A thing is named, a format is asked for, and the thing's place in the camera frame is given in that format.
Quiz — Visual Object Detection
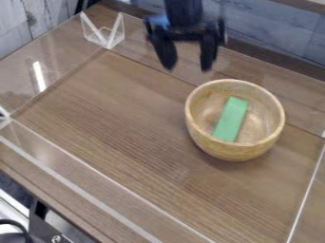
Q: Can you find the clear acrylic stand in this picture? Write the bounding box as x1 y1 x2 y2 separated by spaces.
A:
81 12 125 49

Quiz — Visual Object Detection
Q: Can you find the wooden bowl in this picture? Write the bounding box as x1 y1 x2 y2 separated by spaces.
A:
185 79 287 161

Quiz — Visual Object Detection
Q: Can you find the black table frame bracket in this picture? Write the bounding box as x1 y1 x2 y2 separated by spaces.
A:
29 200 77 243

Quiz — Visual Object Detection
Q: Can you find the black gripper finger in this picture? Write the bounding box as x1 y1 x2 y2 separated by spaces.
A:
201 30 219 72
149 33 178 70

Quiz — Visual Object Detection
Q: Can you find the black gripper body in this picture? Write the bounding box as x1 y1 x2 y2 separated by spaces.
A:
144 0 228 45

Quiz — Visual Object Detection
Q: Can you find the green rectangular stick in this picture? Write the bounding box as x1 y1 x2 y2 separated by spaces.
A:
213 97 249 142

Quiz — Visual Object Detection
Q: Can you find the clear acrylic tray wall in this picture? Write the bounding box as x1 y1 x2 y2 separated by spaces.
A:
0 115 213 243

